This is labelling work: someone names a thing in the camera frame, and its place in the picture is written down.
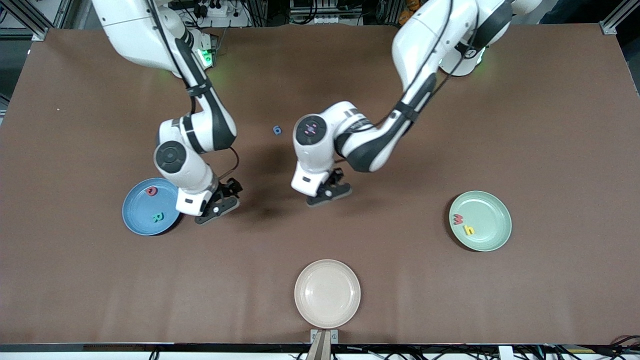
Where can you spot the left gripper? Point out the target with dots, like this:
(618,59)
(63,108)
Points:
(336,177)

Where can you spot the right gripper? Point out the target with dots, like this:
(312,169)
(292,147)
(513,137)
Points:
(230,188)

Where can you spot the small blue letter g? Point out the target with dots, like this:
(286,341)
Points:
(277,130)

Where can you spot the teal letter R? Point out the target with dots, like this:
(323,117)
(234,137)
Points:
(157,217)

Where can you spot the red letter Q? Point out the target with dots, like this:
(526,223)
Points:
(151,191)

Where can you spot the red letter m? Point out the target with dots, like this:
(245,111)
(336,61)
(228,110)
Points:
(457,219)

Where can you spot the yellow lowercase letter h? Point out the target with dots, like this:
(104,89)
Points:
(468,230)

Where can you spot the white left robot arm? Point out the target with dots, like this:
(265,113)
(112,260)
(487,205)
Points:
(430,35)

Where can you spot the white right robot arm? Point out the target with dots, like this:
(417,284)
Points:
(130,30)

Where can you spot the blue plate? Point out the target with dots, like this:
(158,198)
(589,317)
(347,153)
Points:
(140,210)

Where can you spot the beige plate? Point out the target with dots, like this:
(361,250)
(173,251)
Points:
(327,294)

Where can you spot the green plate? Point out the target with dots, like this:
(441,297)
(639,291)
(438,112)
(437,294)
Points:
(487,215)

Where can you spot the white power strip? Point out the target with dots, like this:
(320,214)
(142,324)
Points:
(325,20)
(235,21)

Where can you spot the brown table cover sheet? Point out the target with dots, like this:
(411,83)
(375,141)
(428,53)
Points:
(75,275)

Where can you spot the orange bag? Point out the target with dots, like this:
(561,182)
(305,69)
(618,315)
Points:
(406,12)

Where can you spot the black table edge rail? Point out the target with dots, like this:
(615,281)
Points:
(225,346)

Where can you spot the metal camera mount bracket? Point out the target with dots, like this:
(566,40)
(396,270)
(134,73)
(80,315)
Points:
(324,345)

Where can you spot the aluminium frame post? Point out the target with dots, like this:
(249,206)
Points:
(609,27)
(40,34)

